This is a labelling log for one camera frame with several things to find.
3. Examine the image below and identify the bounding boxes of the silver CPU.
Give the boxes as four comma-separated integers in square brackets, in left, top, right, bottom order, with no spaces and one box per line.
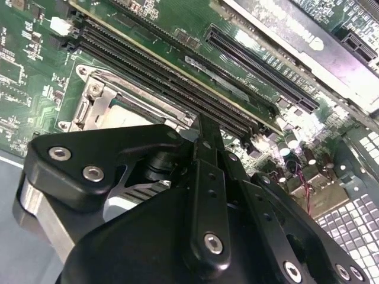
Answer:
[100,96,184,131]

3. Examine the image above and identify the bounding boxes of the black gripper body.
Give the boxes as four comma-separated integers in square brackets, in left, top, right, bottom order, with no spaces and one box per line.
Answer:
[57,188,285,284]

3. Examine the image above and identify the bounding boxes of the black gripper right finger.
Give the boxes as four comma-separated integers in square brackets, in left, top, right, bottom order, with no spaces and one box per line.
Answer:
[213,125,371,284]

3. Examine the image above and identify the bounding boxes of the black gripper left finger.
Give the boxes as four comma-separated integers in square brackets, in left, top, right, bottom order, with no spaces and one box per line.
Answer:
[11,113,233,281]

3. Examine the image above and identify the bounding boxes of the thin wire locking lever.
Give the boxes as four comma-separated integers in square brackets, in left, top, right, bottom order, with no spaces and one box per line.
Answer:
[87,72,198,119]

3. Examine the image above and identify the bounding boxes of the metal socket cover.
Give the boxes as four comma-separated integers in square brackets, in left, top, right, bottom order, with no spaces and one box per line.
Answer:
[85,73,198,131]

